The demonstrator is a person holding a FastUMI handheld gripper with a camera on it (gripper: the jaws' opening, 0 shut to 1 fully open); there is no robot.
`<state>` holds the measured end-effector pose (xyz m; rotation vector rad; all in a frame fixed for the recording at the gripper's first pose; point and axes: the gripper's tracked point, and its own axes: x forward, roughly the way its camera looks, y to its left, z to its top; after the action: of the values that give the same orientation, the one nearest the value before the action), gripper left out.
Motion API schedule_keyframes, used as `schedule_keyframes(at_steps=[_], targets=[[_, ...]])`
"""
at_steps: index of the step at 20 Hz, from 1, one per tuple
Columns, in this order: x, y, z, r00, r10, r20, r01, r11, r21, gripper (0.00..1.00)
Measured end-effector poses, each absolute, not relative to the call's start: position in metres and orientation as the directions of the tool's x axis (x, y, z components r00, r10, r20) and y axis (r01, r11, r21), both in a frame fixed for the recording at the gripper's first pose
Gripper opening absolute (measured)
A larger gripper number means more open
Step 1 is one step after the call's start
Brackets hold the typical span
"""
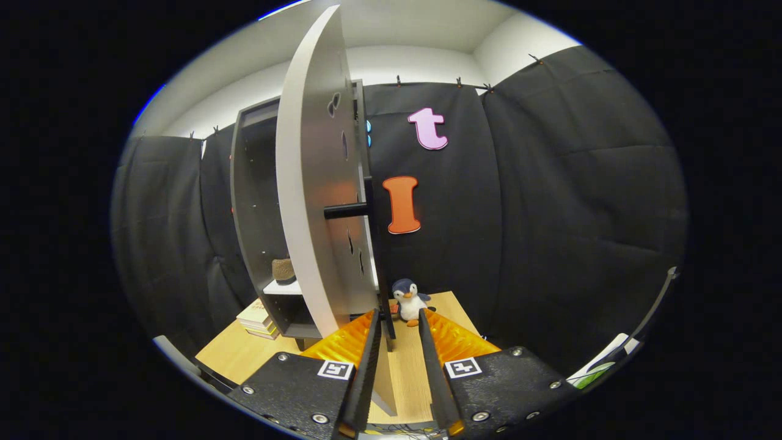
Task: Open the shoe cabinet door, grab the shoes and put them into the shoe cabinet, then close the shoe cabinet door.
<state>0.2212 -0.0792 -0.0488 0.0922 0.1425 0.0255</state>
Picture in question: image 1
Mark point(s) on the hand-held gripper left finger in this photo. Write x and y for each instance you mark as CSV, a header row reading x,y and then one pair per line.
x,y
360,391

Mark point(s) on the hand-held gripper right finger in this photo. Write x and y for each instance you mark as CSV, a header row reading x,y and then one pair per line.
x,y
437,385

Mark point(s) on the brown fuzzy shoe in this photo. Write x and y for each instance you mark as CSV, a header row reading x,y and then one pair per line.
x,y
283,269

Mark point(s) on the beige shoe cabinet door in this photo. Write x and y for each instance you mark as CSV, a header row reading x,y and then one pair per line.
x,y
305,183

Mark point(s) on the dark grey shoe cabinet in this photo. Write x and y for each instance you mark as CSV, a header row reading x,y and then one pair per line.
x,y
250,201

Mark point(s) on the penguin plush toy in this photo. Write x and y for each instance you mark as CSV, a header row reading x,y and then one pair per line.
x,y
410,302

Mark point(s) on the yellow-edged book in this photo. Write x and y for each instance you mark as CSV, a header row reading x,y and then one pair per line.
x,y
266,333

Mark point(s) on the beige orange book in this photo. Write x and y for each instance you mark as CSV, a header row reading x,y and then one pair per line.
x,y
253,315

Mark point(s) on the white green sheet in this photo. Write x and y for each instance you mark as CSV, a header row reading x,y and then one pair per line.
x,y
595,370

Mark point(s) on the black backdrop cloth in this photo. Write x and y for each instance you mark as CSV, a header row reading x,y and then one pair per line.
x,y
550,214

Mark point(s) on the black curved bar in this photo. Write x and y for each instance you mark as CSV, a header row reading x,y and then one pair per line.
x,y
658,302

